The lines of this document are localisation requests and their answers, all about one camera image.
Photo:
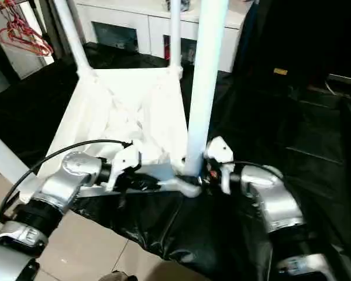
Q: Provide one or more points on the dark metal clothes rail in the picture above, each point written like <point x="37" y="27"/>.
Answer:
<point x="6" y="6"/>

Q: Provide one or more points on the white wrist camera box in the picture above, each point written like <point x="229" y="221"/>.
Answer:
<point x="221" y="153"/>
<point x="126" y="161"/>

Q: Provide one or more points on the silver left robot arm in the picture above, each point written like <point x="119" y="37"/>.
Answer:
<point x="64" y="178"/>

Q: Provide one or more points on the small yellow label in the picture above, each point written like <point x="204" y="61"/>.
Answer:
<point x="280" y="71"/>

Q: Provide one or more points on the dark object on cabinet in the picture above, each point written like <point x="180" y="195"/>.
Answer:
<point x="183" y="4"/>

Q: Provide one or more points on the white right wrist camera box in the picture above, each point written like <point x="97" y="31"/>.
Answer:
<point x="221" y="153"/>

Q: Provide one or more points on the red bottle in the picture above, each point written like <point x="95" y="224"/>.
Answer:
<point x="167" y="51"/>

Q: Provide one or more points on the white cabinet with glass doors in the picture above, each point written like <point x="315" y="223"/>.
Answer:
<point x="123" y="26"/>

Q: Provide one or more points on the grey curtain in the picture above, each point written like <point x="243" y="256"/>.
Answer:
<point x="58" y="23"/>

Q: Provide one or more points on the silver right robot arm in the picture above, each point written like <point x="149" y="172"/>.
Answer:
<point x="269" y="196"/>

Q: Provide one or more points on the white plastic table top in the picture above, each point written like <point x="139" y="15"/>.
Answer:
<point x="123" y="99"/>

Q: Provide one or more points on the black horizontal rail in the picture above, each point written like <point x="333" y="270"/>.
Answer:
<point x="345" y="79"/>

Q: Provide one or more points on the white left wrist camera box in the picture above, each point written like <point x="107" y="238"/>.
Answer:
<point x="126" y="161"/>

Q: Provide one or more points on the black plastic mat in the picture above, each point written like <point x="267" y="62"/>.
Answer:
<point x="292" y="146"/>

